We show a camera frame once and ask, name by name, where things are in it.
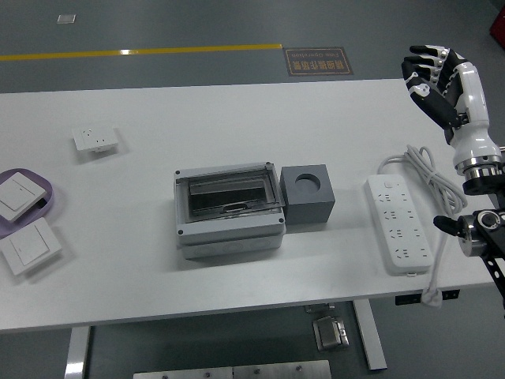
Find small metal table bracket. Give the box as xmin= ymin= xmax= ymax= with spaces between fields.
xmin=304 ymin=302 xmax=336 ymax=314

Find white table leg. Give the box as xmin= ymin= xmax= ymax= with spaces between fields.
xmin=353 ymin=298 xmax=387 ymax=371
xmin=63 ymin=326 xmax=92 ymax=379

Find black table control box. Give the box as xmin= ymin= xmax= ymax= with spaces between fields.
xmin=395 ymin=291 xmax=461 ymax=306

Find white power cord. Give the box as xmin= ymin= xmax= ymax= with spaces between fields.
xmin=376 ymin=144 xmax=469 ymax=308

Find purple tray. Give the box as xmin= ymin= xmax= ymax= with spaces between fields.
xmin=0 ymin=168 xmax=55 ymax=239

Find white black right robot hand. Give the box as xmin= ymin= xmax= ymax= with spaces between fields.
xmin=401 ymin=44 xmax=503 ymax=167

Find red object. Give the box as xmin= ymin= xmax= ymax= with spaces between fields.
xmin=488 ymin=6 xmax=505 ymax=51

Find yellow floor tape line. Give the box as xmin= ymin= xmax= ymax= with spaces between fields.
xmin=0 ymin=43 xmax=283 ymax=62

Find grey cube with round hole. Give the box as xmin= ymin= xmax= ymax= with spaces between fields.
xmin=279 ymin=163 xmax=336 ymax=226

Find white switch panel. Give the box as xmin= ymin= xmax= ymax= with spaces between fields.
xmin=0 ymin=172 xmax=48 ymax=223
xmin=0 ymin=217 xmax=63 ymax=276

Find metal floor hatch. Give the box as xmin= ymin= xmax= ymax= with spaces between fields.
xmin=312 ymin=315 xmax=351 ymax=351

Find grey box with clear lid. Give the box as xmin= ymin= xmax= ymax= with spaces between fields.
xmin=173 ymin=161 xmax=287 ymax=261

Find brown floor sign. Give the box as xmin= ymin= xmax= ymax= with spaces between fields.
xmin=282 ymin=47 xmax=354 ymax=77

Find white power strip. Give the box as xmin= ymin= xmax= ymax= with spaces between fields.
xmin=363 ymin=175 xmax=432 ymax=277

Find white wall socket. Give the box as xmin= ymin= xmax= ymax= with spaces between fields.
xmin=71 ymin=126 xmax=119 ymax=153

